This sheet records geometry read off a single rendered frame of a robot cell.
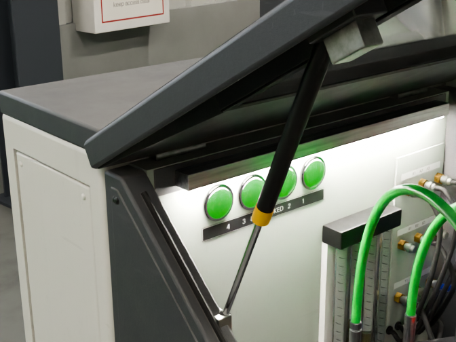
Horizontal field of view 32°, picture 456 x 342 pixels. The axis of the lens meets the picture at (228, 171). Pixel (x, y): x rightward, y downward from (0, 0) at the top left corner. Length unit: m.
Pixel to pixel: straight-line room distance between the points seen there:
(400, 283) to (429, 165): 0.21
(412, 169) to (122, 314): 0.57
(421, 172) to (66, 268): 0.61
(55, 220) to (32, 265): 0.13
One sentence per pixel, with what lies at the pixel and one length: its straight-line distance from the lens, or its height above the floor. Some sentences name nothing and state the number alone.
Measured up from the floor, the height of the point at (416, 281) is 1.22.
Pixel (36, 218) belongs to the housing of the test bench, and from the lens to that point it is 1.18.
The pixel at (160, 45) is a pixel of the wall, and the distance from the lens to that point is 5.80.
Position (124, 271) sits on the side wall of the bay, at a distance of 0.99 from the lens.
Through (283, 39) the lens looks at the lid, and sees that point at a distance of 0.65.
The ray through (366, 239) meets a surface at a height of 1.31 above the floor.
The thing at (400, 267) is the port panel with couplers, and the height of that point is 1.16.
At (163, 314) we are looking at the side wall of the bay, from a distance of 0.94.
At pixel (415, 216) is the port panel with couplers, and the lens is 1.40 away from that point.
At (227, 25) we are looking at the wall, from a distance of 6.29.
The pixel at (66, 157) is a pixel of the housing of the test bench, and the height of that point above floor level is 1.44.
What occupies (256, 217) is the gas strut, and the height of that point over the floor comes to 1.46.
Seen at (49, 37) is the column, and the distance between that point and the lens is 4.72.
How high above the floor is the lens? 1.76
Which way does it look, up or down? 19 degrees down
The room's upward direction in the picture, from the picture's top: straight up
